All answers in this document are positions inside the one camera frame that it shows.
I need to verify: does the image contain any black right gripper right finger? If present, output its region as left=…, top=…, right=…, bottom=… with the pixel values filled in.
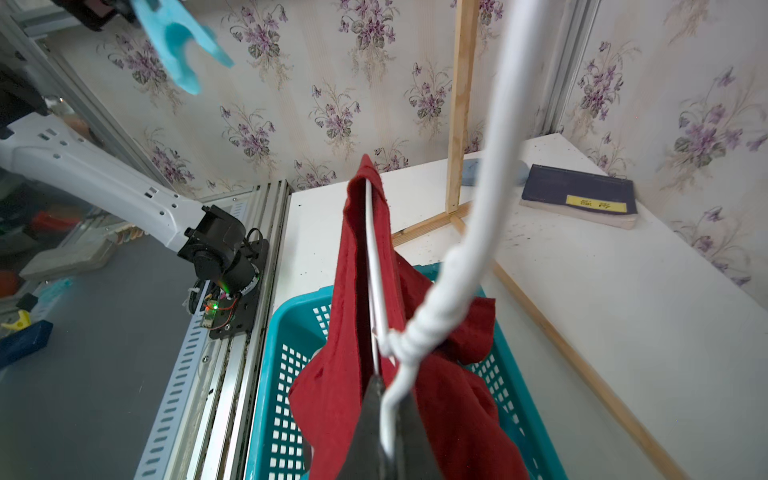
left=392, top=395, right=443, bottom=480

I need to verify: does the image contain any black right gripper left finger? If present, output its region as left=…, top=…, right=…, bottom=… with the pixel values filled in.
left=337, top=375, right=387, bottom=480

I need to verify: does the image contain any dark red t-shirt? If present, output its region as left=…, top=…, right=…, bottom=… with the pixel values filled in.
left=289, top=156, right=529, bottom=479

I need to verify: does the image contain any white hanger of red shirt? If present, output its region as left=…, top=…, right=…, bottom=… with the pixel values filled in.
left=365, top=1, right=548, bottom=460

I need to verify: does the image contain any teal clothespin red shirt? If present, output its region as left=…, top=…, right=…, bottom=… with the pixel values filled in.
left=130, top=0, right=234, bottom=95

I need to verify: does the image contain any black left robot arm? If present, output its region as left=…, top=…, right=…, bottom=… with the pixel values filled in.
left=1, top=1, right=268, bottom=339

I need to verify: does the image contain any blue fabric glasses case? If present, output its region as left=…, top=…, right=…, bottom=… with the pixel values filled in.
left=461, top=157, right=530, bottom=189

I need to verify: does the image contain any dark cover notebook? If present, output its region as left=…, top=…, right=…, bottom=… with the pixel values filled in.
left=520, top=164, right=639, bottom=230

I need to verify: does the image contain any wooden clothes rack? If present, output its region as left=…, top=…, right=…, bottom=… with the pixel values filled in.
left=376, top=1, right=686, bottom=479

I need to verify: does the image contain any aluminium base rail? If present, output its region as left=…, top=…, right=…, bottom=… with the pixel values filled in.
left=134, top=180, right=291, bottom=479

